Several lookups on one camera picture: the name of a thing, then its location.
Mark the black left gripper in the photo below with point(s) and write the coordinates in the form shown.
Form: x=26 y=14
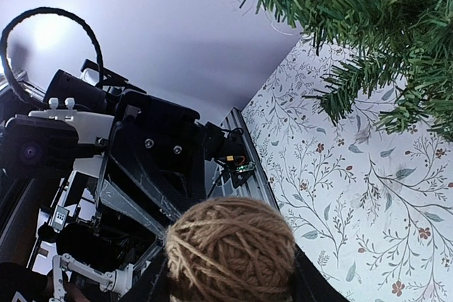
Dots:
x=155 y=162

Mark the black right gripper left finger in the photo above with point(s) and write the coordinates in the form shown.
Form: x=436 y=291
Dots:
x=149 y=279

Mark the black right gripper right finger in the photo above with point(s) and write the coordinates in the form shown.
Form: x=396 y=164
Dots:
x=307 y=284

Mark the small green christmas tree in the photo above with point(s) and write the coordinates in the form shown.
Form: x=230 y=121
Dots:
x=403 y=43

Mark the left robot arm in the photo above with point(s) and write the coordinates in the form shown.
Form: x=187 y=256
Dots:
x=96 y=244

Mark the floral patterned table mat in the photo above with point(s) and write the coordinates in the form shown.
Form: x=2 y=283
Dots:
x=371 y=210

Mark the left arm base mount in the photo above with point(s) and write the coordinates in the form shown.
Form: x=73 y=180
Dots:
x=226 y=149

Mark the front aluminium rail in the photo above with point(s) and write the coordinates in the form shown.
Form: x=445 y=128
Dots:
x=256 y=185

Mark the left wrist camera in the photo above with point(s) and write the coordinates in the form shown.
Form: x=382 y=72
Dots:
x=54 y=142

